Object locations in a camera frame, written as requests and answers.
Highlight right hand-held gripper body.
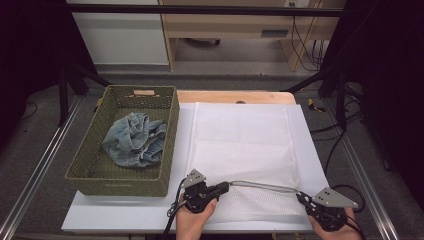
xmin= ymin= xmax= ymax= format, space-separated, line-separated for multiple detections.
xmin=308 ymin=187 xmax=359 ymax=233

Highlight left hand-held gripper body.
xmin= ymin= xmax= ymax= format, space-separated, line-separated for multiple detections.
xmin=180 ymin=168 xmax=219 ymax=214

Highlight white mesh laundry bag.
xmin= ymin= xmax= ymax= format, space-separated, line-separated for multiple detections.
xmin=184 ymin=101 xmax=309 ymax=224

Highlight light blue denim jeans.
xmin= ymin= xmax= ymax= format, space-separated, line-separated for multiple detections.
xmin=101 ymin=112 xmax=168 ymax=168

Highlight green woven basket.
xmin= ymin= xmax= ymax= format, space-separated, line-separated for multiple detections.
xmin=64 ymin=84 xmax=181 ymax=198

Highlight person's left hand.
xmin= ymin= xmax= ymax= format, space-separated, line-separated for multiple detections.
xmin=175 ymin=196 xmax=218 ymax=240

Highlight person's right hand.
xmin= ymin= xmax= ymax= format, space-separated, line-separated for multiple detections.
xmin=308 ymin=209 xmax=363 ymax=240

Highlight yellow and black tool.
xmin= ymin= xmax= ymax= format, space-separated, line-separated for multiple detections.
xmin=307 ymin=98 xmax=327 ymax=113

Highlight black metal stand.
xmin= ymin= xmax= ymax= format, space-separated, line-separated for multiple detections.
xmin=57 ymin=59 xmax=113 ymax=127
xmin=284 ymin=64 xmax=349 ymax=131

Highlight black curtain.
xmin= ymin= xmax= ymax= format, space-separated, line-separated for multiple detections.
xmin=0 ymin=0 xmax=99 ymax=148
xmin=319 ymin=0 xmax=424 ymax=208

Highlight light wooden desk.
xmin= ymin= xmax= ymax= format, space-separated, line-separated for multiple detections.
xmin=158 ymin=0 xmax=348 ymax=73

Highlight white cabinet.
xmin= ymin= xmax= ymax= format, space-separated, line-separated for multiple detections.
xmin=65 ymin=0 xmax=170 ymax=66

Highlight aluminium floor rail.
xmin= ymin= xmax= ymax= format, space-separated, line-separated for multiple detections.
xmin=0 ymin=96 xmax=84 ymax=240
xmin=323 ymin=98 xmax=401 ymax=240

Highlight black floor cable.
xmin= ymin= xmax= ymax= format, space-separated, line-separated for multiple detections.
xmin=18 ymin=101 xmax=38 ymax=123
xmin=309 ymin=111 xmax=364 ymax=134
xmin=323 ymin=128 xmax=348 ymax=174

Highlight hanging desk cables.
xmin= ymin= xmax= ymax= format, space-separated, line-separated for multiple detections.
xmin=289 ymin=1 xmax=329 ymax=73

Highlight black horizontal frame bar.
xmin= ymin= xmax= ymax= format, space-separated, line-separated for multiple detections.
xmin=66 ymin=3 xmax=346 ymax=18

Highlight white wall socket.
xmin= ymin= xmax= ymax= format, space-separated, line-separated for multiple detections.
xmin=283 ymin=0 xmax=311 ymax=8

